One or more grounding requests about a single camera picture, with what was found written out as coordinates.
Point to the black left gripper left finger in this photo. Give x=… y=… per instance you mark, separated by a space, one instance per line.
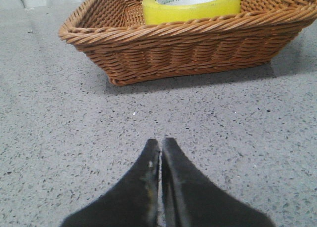
x=132 y=202

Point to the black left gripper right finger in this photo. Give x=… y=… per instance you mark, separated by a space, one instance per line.
x=191 y=200

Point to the yellow tape roll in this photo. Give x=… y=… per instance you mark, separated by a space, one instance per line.
x=163 y=11

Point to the brown wicker basket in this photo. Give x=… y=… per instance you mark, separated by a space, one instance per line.
x=113 y=35

